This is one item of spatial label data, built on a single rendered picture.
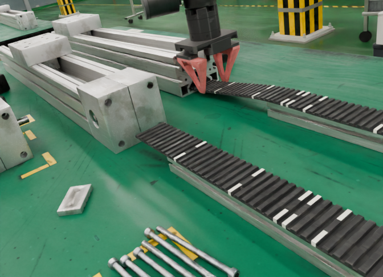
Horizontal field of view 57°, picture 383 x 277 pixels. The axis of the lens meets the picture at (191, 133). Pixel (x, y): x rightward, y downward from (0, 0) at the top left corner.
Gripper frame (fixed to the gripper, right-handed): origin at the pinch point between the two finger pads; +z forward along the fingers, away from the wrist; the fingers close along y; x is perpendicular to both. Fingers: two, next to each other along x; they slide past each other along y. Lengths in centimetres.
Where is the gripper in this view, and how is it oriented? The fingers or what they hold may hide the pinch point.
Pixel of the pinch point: (213, 84)
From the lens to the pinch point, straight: 68.9
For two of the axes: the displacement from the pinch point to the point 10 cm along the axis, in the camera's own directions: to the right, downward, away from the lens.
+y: -7.9, 4.1, -4.6
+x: 5.9, 2.8, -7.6
